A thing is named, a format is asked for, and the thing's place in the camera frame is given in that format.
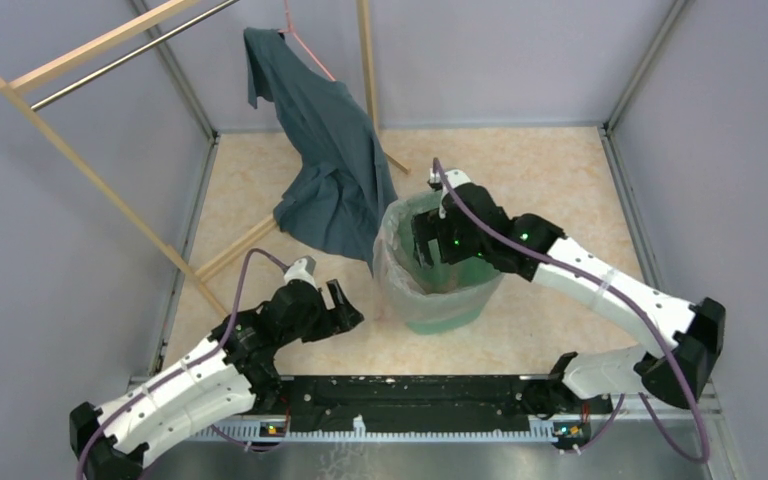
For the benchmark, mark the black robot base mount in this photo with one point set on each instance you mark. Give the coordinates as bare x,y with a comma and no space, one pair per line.
430,403

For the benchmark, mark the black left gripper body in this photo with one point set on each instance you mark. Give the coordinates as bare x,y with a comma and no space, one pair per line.
320,323

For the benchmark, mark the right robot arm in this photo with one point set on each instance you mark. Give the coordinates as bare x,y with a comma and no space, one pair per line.
677,342

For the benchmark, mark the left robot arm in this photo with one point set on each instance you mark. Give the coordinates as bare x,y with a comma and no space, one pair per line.
230,371

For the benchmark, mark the wooden clothes rack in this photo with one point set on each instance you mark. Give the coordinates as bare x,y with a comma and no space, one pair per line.
66,253

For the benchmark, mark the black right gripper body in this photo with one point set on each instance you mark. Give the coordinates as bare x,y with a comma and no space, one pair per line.
456,247

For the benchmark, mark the grey slotted cable duct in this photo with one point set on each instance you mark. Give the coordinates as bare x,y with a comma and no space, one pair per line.
244,430

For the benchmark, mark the pink plastic trash bag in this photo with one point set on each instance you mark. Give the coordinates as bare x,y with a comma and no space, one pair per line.
424,291

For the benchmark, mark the green plastic trash bin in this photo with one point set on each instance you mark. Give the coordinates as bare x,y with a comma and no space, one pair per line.
450,311

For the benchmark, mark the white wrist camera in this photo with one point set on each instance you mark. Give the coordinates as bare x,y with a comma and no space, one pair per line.
301,270
446,183

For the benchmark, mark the dark teal shirt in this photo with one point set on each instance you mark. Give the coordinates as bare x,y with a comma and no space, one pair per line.
338,199

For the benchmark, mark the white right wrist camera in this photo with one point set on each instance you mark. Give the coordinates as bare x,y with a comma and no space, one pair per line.
446,183

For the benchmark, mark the pink clothes hanger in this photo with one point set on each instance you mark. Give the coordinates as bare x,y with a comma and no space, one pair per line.
291,30

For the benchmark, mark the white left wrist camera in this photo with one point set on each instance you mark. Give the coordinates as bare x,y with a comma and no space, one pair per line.
301,270

